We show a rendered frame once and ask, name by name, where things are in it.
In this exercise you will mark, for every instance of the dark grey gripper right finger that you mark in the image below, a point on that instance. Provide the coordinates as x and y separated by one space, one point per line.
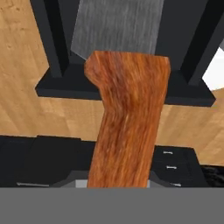
156 180

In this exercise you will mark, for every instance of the white plate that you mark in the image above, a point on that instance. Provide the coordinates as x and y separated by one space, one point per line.
214 73

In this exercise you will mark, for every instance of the black drawer stack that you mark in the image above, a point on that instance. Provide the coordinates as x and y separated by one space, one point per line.
180 163

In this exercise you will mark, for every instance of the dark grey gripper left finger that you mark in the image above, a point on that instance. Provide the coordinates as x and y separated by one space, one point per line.
76 178

